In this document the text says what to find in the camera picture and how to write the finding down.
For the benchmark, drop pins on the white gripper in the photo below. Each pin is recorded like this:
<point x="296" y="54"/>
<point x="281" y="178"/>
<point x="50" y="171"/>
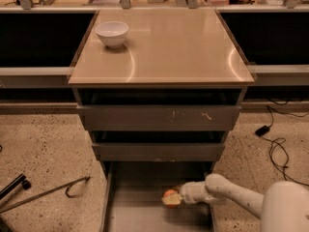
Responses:
<point x="189" y="191"/>

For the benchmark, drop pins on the orange fruit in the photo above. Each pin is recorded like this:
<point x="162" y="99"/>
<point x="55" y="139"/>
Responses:
<point x="171" y="198"/>

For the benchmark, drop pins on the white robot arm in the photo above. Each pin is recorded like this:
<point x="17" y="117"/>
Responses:
<point x="283" y="208"/>

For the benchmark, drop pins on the bottom grey drawer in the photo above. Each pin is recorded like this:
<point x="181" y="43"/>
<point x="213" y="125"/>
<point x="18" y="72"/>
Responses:
<point x="133" y="198"/>

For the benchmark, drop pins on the grey drawer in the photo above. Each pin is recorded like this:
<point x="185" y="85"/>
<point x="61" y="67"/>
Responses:
<point x="158" y="145"/>
<point x="133" y="198"/>
<point x="146" y="109"/>

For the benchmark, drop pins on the middle grey drawer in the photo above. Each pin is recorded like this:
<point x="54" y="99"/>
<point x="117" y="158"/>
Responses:
<point x="158" y="145"/>

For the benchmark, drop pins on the grey drawer cabinet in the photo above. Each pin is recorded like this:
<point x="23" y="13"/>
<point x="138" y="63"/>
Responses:
<point x="165" y="48"/>

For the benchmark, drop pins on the top grey drawer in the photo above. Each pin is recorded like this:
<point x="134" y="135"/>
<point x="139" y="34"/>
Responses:
<point x="146" y="109"/>

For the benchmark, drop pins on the metal hooked rod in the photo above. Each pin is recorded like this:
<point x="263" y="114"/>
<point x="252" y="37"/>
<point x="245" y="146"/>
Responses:
<point x="66" y="187"/>

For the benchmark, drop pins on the black power adapter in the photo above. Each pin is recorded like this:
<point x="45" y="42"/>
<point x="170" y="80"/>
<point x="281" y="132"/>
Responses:
<point x="262" y="131"/>

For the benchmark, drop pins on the black tube on floor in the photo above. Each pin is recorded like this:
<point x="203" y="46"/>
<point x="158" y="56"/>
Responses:
<point x="19" y="180"/>

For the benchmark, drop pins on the white ceramic bowl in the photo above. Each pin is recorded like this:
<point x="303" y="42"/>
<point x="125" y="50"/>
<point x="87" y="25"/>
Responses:
<point x="112" y="33"/>

